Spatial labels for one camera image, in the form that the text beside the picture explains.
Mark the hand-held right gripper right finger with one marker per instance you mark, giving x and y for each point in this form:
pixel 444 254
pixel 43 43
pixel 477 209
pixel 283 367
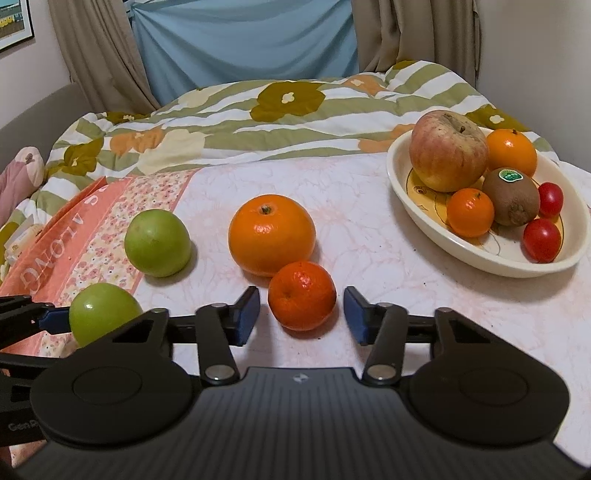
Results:
pixel 355 318

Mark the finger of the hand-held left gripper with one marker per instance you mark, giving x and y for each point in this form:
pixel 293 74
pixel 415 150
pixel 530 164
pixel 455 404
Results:
pixel 23 362
pixel 55 321

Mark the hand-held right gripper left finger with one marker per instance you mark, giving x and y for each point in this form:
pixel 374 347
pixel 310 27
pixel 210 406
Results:
pixel 247 318

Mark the green apple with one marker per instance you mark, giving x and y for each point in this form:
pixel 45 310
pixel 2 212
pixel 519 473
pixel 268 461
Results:
pixel 157 242
pixel 104 311

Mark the small mandarin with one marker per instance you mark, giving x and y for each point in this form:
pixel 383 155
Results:
pixel 470 212
pixel 302 295

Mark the cream bowl with bear print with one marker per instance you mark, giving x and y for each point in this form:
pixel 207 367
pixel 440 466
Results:
pixel 461 258

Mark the large red apple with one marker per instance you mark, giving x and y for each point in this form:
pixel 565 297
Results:
pixel 445 147

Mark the brown kiwi with green sticker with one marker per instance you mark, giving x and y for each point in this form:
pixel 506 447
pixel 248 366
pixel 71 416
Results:
pixel 512 198

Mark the red cherry tomato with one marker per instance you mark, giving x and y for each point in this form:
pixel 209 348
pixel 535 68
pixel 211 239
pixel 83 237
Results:
pixel 541 240
pixel 551 199

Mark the large orange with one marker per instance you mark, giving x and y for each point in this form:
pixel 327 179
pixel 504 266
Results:
pixel 271 234
pixel 512 152

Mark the tissue packet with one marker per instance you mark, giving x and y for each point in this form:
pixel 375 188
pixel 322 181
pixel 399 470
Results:
pixel 25 236

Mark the pink plush pillow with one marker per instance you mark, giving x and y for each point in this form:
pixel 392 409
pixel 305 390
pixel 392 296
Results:
pixel 18 180

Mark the floral striped quilt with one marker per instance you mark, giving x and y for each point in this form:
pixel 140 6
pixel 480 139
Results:
pixel 323 124

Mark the grey headboard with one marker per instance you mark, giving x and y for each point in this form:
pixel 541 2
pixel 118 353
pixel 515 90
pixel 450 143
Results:
pixel 37 110

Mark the blue cloth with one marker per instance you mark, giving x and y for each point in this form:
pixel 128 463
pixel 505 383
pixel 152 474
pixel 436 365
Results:
pixel 240 46

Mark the beige curtain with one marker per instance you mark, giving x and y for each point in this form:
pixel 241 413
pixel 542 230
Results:
pixel 415 32
pixel 97 50

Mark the wall poster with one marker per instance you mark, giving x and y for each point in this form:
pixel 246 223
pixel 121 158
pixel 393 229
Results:
pixel 14 23

